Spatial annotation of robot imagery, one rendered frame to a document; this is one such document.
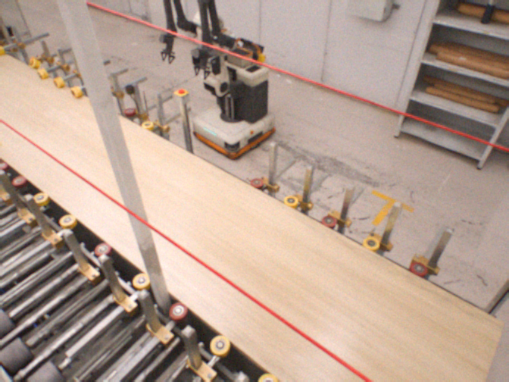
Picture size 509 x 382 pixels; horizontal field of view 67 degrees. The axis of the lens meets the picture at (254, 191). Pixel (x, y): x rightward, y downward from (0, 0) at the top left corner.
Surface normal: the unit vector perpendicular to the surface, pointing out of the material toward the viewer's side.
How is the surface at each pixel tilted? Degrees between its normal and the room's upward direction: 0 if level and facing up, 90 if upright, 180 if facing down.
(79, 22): 90
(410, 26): 90
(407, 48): 90
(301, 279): 0
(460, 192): 0
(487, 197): 0
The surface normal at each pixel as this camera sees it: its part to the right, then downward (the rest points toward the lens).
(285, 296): 0.00, -0.73
